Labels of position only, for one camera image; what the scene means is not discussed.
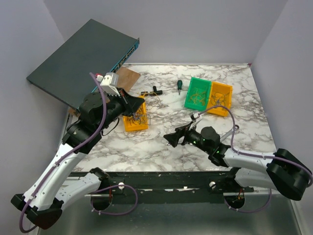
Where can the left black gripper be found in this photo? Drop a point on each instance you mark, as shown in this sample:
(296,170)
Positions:
(134,101)

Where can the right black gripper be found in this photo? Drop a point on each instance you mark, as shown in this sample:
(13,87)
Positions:
(173,138)

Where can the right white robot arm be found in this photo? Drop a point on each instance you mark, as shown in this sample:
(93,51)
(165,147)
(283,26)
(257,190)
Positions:
(280,170)

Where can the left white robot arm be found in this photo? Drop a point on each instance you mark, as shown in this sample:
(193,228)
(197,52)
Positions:
(43,204)

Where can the yellow bin on left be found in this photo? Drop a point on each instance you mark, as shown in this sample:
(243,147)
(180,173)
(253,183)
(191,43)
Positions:
(137,122)

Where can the yellow bin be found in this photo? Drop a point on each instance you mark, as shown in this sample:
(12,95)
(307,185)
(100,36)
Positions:
(220,94)
(137,122)

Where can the black T pipe fitting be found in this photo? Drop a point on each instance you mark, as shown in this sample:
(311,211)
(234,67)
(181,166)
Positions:
(154,92)

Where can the brown wooden board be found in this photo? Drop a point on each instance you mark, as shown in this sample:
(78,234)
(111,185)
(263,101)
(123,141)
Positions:
(127,79)

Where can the green plastic bin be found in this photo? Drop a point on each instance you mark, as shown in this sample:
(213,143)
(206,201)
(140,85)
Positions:
(198,94)

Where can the yellow bin on right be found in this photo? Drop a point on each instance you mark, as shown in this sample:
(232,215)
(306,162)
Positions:
(220,94)

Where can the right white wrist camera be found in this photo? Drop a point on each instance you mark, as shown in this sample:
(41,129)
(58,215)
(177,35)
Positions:
(196,118)

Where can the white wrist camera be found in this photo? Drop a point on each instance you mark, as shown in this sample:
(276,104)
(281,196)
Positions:
(196,118)
(108,83)

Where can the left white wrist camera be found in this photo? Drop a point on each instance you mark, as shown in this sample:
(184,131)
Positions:
(108,83)

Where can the green handled screwdriver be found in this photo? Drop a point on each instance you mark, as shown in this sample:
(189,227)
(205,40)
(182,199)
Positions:
(179,86)

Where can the ratcheting ring wrench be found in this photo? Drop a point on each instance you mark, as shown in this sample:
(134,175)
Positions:
(229,133)

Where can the grey network switch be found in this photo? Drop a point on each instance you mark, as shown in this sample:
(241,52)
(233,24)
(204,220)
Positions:
(94,48)

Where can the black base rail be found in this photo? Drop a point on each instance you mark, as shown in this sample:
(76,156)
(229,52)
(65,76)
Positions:
(166,187)

